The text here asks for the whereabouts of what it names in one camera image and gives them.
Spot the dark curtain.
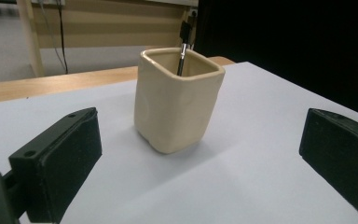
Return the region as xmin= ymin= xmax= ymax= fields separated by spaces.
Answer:
xmin=195 ymin=0 xmax=358 ymax=120

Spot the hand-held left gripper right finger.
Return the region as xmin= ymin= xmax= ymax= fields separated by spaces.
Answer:
xmin=298 ymin=107 xmax=358 ymax=224

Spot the small black brush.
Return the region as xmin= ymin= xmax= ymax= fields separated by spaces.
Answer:
xmin=176 ymin=20 xmax=194 ymax=77

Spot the cream square ceramic cup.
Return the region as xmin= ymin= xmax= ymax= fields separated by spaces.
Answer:
xmin=133 ymin=47 xmax=227 ymax=155

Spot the light wooden bench frame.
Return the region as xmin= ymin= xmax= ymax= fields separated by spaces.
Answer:
xmin=15 ymin=0 xmax=200 ymax=77

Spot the grey hanging cable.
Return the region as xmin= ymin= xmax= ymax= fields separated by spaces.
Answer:
xmin=37 ymin=0 xmax=68 ymax=73

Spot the white table cover sheet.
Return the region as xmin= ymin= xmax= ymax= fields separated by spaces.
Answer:
xmin=0 ymin=61 xmax=358 ymax=224

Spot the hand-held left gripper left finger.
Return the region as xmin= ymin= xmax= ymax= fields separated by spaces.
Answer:
xmin=7 ymin=106 xmax=103 ymax=224

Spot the black hanging cable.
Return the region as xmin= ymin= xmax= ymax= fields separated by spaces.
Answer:
xmin=55 ymin=0 xmax=70 ymax=75

